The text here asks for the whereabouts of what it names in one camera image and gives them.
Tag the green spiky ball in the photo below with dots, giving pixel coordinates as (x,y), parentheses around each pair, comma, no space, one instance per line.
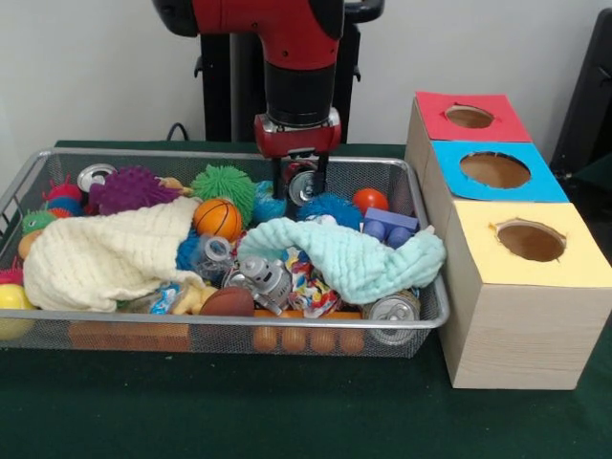
(222,184)

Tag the mint knitted cloth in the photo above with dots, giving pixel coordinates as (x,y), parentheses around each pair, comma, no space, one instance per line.
(363,265)

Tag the silver toy robot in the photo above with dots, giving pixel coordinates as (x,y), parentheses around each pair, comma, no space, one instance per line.
(265,282)

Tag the purple spiky ball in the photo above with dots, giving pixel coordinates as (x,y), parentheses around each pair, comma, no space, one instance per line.
(129,191)

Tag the purple toy block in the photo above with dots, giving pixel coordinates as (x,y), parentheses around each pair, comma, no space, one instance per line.
(389,225)

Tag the crushed silver can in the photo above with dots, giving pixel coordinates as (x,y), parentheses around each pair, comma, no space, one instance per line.
(392,311)

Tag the orange toy basketball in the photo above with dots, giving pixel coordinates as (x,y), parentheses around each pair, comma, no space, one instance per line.
(217,220)

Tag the red soda can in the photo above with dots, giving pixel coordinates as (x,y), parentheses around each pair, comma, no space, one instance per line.
(301,189)

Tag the red ball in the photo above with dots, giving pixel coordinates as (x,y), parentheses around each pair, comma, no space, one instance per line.
(370,201)

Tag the wooden box with three holes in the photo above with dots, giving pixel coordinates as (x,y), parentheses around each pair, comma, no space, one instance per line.
(526,334)

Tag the cream knitted cloth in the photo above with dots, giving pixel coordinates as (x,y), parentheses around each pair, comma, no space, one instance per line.
(105,253)

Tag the dark green side table cloth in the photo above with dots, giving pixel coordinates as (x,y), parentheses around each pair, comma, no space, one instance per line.
(597,171)

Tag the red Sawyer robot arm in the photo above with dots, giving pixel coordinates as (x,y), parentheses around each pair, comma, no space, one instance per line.
(296,52)

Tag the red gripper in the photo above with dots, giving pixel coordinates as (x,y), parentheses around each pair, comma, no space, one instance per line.
(296,142)

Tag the black chair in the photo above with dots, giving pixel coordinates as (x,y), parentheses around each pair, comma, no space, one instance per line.
(593,95)

